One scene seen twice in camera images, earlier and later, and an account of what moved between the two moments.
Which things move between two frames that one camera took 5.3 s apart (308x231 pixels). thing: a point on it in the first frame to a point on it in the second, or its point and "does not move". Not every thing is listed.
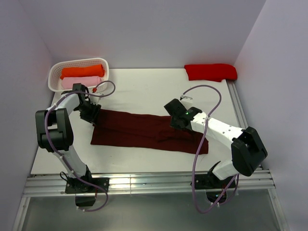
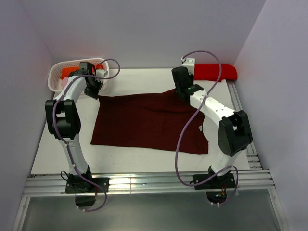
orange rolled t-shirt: [97, 70] does not move
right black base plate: [209, 181] does not move
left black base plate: [78, 186] does not move
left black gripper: [93, 117] to [95, 94]
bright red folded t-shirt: [214, 72] does not move
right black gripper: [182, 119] to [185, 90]
